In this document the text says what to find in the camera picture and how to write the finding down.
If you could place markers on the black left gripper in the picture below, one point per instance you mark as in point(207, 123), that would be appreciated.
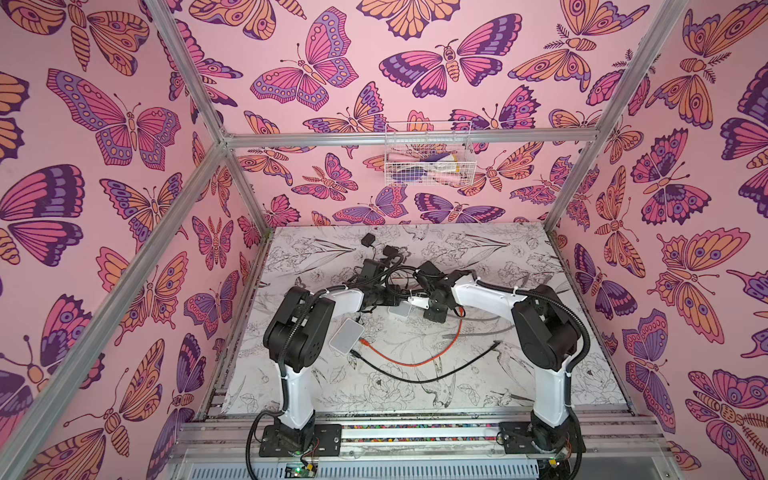
point(394, 293)

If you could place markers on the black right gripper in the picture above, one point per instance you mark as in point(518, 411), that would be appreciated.
point(424, 275)

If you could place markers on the white network switch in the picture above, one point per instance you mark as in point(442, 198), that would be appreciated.
point(346, 337)
point(400, 312)

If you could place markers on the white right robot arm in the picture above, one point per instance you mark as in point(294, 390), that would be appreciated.
point(552, 337)

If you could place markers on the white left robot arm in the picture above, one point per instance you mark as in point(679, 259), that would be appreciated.
point(294, 339)

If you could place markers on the black power adapter right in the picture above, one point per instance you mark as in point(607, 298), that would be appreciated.
point(389, 251)

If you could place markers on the black power adapter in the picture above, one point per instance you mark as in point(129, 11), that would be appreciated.
point(368, 240)
point(389, 251)

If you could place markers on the black power adapter left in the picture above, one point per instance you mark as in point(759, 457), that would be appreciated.
point(368, 240)

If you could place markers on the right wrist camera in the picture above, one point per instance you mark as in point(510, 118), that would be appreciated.
point(419, 301)

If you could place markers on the white wire basket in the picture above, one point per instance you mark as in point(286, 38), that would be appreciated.
point(425, 154)

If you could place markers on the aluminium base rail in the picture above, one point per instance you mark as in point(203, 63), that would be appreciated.
point(616, 445)

